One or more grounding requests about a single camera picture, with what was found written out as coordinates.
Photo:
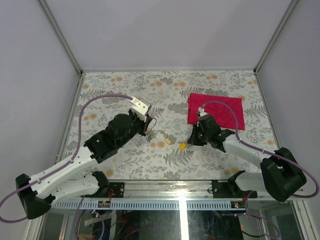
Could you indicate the metal keyring with clips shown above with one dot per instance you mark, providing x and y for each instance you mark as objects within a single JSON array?
[{"x": 150, "y": 130}]

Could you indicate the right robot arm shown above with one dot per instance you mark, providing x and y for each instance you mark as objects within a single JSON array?
[{"x": 278, "y": 177}]

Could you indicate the aluminium front rail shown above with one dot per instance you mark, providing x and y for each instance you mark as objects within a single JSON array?
[{"x": 165, "y": 195}]

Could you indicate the right aluminium frame post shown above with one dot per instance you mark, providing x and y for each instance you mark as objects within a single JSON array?
[{"x": 280, "y": 26}]

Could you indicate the key with yellow tag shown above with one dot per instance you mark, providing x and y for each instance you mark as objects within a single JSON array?
[{"x": 183, "y": 146}]

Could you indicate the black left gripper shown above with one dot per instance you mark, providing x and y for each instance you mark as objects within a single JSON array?
[{"x": 145, "y": 125}]

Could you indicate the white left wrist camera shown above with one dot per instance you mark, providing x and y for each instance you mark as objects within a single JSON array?
[{"x": 140, "y": 108}]

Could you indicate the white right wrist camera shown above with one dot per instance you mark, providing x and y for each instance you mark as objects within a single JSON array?
[{"x": 201, "y": 113}]

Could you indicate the key with white-yellow tag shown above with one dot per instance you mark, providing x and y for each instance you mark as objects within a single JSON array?
[{"x": 167, "y": 139}]

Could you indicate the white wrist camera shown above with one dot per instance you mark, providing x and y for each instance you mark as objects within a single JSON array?
[
  {"x": 201, "y": 113},
  {"x": 140, "y": 108}
]

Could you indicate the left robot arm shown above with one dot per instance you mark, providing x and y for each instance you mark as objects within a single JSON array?
[{"x": 56, "y": 184}]

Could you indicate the red folded cloth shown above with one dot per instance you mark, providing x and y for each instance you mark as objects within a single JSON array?
[{"x": 221, "y": 113}]

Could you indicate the left aluminium frame post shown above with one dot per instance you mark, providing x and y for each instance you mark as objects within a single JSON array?
[{"x": 43, "y": 4}]

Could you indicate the aluminium frame post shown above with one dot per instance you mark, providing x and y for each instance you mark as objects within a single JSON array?
[
  {"x": 43, "y": 4},
  {"x": 280, "y": 26}
]

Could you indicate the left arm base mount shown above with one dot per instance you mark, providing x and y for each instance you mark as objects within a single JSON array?
[{"x": 112, "y": 190}]

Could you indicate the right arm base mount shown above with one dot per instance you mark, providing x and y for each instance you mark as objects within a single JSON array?
[{"x": 221, "y": 189}]

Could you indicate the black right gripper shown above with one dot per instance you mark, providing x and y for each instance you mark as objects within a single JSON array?
[{"x": 193, "y": 140}]

